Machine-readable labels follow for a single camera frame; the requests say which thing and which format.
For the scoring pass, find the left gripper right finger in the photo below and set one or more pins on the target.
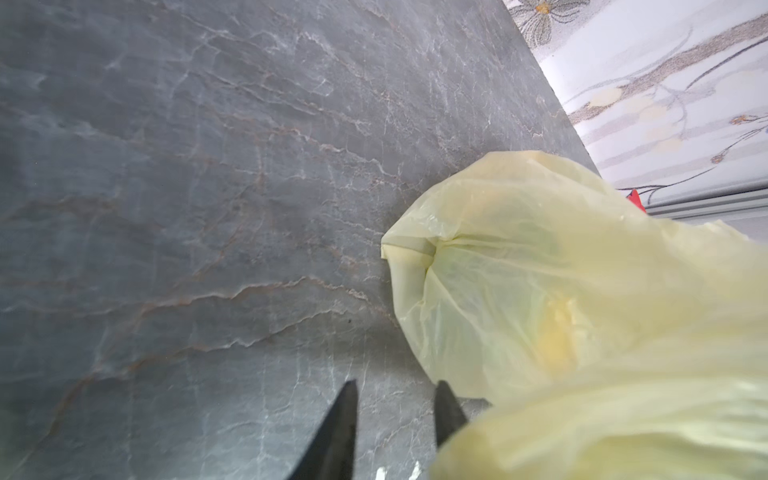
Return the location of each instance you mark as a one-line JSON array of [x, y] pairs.
[[449, 417]]

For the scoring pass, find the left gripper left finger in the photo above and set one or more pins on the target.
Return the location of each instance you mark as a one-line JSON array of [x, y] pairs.
[[331, 453]]

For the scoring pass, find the yellow plastic bag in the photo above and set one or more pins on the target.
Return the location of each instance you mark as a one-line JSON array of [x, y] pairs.
[[610, 344]]

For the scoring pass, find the red flower-shaped plate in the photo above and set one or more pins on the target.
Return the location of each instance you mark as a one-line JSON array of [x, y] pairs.
[[635, 198]]

